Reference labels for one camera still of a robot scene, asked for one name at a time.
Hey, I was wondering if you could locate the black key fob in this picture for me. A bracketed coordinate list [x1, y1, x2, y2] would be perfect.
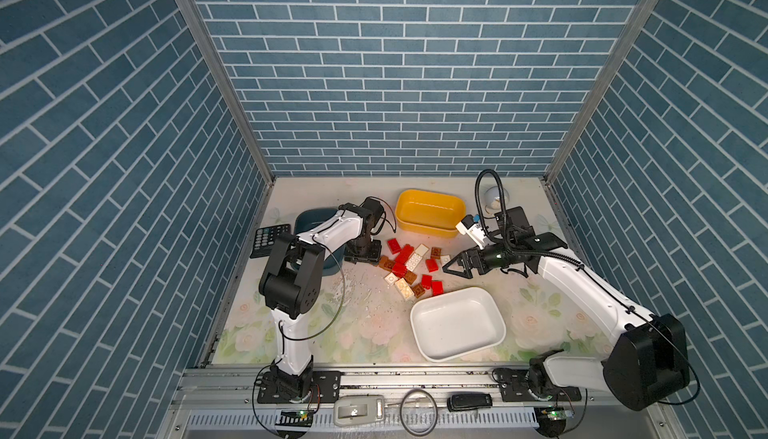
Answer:
[447, 392, 493, 412]

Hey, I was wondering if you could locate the black calculator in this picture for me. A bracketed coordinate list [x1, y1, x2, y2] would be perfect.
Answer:
[249, 223, 291, 259]

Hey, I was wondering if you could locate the red lego brick lowest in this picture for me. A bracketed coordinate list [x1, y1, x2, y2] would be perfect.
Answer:
[431, 280, 444, 297]

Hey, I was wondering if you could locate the white plastic bin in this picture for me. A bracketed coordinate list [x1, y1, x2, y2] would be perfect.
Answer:
[410, 287, 507, 363]

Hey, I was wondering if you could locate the black cable loop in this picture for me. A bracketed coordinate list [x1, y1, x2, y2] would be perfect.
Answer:
[398, 387, 440, 438]

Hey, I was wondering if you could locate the dark teal plastic bin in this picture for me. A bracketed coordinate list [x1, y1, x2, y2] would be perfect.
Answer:
[294, 207, 345, 277]

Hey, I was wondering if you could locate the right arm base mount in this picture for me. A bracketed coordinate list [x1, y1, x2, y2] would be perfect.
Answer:
[490, 367, 583, 403]

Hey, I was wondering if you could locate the grey plastic box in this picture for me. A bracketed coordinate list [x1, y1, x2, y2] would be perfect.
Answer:
[333, 395, 386, 427]

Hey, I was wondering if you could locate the yellow plastic bin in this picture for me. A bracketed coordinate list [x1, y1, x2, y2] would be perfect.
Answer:
[395, 189, 466, 239]

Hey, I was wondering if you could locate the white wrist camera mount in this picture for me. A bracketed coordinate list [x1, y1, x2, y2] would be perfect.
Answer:
[456, 215, 488, 249]

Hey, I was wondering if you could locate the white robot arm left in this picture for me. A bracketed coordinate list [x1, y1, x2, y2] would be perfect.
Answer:
[258, 196, 387, 378]

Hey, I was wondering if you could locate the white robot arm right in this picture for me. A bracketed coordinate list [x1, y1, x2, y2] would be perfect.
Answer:
[442, 245, 695, 411]

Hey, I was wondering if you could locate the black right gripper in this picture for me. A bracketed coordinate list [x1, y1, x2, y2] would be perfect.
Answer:
[441, 242, 513, 278]

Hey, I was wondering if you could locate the aluminium rail base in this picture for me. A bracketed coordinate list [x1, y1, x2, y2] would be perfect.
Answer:
[158, 364, 684, 438]

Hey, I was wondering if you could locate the red square lego brick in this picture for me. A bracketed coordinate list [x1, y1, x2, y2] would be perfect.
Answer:
[426, 258, 439, 272]

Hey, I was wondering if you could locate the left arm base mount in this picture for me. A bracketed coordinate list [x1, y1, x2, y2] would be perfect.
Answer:
[256, 368, 342, 404]

